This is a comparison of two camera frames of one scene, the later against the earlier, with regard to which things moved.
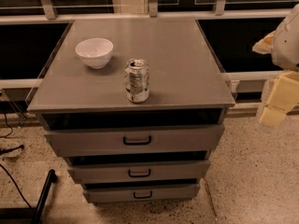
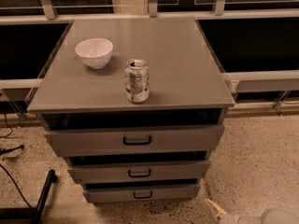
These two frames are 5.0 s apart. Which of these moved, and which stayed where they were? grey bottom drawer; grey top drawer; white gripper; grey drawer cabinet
Moved: white gripper
Stayed: grey bottom drawer; grey top drawer; grey drawer cabinet
